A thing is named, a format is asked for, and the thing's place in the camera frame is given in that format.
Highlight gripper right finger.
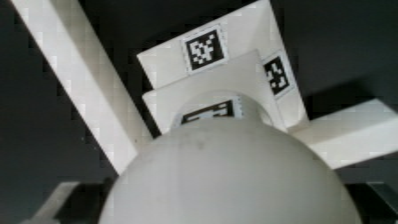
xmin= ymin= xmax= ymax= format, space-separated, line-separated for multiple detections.
xmin=368 ymin=182 xmax=398 ymax=224

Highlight white lamp bulb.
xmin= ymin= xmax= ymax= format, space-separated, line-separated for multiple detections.
xmin=100 ymin=96 xmax=361 ymax=224

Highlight white lamp base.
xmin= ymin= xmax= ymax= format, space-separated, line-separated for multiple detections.
xmin=137 ymin=0 xmax=309 ymax=132

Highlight white U-shaped frame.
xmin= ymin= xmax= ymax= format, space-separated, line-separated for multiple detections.
xmin=11 ymin=0 xmax=398 ymax=170

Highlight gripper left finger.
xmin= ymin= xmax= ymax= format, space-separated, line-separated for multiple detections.
xmin=20 ymin=182 xmax=80 ymax=224

